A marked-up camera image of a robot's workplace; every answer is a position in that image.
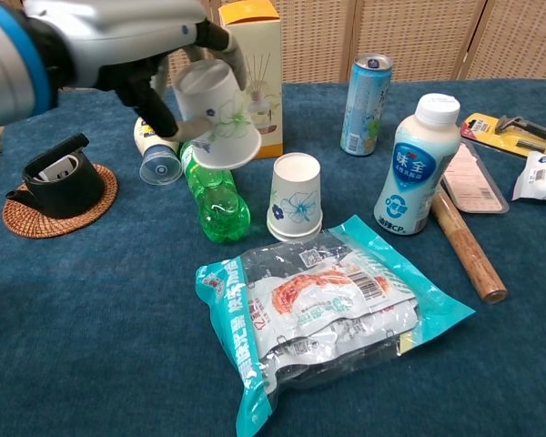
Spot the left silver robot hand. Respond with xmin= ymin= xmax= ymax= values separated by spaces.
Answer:
xmin=22 ymin=0 xmax=249 ymax=140

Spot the white paper cup small print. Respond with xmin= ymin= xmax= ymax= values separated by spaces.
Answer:
xmin=267 ymin=220 xmax=324 ymax=244

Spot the light blue drink can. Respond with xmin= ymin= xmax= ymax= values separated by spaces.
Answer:
xmin=339 ymin=53 xmax=394 ymax=158

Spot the teal clear snack bag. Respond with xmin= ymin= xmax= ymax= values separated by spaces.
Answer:
xmin=195 ymin=214 xmax=477 ymax=437

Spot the pink flat plastic pack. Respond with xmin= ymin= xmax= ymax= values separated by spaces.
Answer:
xmin=440 ymin=138 xmax=511 ymax=216

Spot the round woven rattan coaster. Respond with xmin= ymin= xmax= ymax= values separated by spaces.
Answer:
xmin=2 ymin=163 xmax=119 ymax=239

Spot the razor on yellow card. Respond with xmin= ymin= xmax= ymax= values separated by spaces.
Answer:
xmin=460 ymin=112 xmax=546 ymax=159

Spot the black teapot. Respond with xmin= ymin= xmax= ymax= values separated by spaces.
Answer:
xmin=5 ymin=132 xmax=106 ymax=219

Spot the rattan wooden folding screen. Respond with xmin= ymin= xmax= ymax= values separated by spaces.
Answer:
xmin=161 ymin=0 xmax=546 ymax=92

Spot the small white black box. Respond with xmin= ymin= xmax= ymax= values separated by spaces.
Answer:
xmin=39 ymin=156 xmax=81 ymax=182

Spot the white paper cup green flower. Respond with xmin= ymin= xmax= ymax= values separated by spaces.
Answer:
xmin=171 ymin=59 xmax=262 ymax=170

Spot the blue table cloth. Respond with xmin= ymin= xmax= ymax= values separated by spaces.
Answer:
xmin=0 ymin=79 xmax=546 ymax=437

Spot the beige orange reed diffuser box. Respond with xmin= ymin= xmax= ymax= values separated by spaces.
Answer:
xmin=217 ymin=0 xmax=285 ymax=160

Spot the white yogurt drink bottle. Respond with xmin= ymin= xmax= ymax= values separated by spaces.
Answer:
xmin=373 ymin=93 xmax=462 ymax=237

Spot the brown bamboo stick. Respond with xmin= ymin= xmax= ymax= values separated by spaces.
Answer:
xmin=430 ymin=186 xmax=509 ymax=305

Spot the mayonnaise squeeze bottle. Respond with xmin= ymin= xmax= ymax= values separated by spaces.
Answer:
xmin=134 ymin=116 xmax=184 ymax=186

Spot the white blue pouch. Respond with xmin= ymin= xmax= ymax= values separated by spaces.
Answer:
xmin=510 ymin=150 xmax=546 ymax=207

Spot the green plastic soda bottle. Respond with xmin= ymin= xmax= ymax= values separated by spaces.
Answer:
xmin=179 ymin=140 xmax=252 ymax=247

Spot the white paper cup blue flower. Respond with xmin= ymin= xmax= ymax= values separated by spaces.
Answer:
xmin=267 ymin=153 xmax=324 ymax=238

